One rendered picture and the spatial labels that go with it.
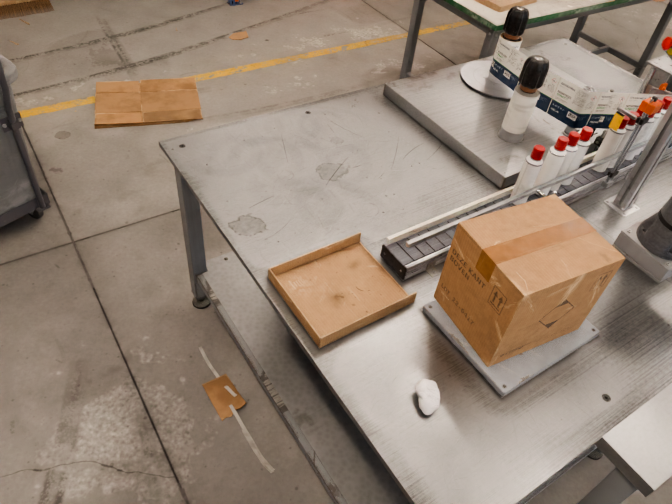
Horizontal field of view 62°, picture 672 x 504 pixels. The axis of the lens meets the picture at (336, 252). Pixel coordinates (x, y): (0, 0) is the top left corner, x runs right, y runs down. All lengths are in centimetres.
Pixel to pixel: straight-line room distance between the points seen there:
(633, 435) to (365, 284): 72
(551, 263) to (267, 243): 77
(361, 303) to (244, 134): 83
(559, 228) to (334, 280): 58
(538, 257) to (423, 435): 47
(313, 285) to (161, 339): 109
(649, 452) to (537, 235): 54
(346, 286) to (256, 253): 27
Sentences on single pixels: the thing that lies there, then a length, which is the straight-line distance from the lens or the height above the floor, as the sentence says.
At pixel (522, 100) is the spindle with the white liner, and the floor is 104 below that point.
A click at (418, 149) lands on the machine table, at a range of 204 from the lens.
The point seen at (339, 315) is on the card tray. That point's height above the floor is 83.
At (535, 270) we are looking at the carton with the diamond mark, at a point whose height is 112.
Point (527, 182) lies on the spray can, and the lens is 177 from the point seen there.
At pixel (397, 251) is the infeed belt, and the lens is 155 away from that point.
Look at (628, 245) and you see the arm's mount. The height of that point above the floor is 87.
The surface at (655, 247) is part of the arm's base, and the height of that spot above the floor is 92.
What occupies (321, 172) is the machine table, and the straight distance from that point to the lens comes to 186.
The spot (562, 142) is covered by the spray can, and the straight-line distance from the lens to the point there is 180.
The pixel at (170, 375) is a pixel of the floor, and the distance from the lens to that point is 234.
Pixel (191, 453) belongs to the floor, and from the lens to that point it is 218.
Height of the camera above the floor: 196
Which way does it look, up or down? 45 degrees down
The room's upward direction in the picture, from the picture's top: 8 degrees clockwise
